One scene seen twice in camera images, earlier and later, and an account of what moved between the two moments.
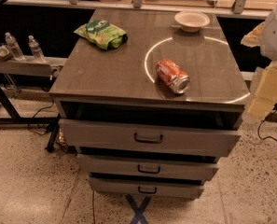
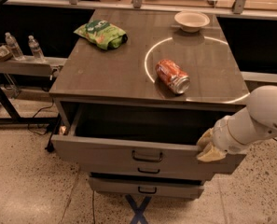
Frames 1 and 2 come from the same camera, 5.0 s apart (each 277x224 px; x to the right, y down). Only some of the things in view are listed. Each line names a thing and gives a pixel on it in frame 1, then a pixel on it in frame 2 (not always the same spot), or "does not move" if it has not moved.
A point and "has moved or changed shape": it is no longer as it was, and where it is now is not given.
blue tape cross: (138, 211) does not move
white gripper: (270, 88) -> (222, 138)
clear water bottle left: (11, 41) does not move
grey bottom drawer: (145, 187) does not move
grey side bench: (23, 66) does not move
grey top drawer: (198, 135) has moved or changed shape
